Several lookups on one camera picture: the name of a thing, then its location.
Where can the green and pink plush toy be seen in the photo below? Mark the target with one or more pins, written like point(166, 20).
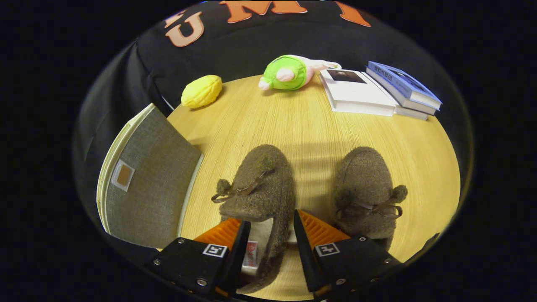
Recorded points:
point(287, 75)

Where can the blue cover book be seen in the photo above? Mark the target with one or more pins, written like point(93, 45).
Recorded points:
point(402, 82)

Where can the yellow plush toy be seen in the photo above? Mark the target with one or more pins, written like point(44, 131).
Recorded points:
point(201, 91)

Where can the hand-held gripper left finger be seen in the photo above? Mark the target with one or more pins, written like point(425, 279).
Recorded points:
point(237, 256)

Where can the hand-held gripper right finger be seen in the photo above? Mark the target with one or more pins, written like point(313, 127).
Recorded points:
point(305, 256)

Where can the grey fabric storage box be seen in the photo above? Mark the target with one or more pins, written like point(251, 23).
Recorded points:
point(155, 188)

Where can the white book with dark photo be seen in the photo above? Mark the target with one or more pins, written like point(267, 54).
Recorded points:
point(356, 92)

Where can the brown fuzzy shoe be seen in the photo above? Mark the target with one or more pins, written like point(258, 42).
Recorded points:
point(365, 176)
point(268, 197)

